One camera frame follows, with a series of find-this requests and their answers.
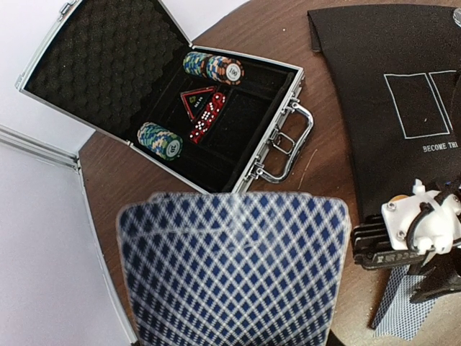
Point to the black white dealer button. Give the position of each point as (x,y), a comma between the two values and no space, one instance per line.
(457,16)

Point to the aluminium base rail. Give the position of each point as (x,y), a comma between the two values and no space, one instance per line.
(109,284)

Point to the orange big blind button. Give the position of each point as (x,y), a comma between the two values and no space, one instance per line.
(398,197)

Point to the blue playing card deck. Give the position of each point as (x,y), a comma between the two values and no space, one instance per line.
(256,268)

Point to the black poker playing mat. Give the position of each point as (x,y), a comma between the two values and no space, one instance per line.
(396,69)

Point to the left aluminium frame post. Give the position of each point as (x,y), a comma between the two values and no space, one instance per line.
(39,149)

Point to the red dice set in case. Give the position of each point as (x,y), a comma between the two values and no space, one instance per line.
(203,107)

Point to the green red poker chip row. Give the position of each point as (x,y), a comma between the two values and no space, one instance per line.
(216,68)

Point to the green poker chip row left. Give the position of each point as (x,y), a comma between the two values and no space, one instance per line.
(162,142)

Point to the aluminium poker chip case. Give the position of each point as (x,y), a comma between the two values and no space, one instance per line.
(115,65)

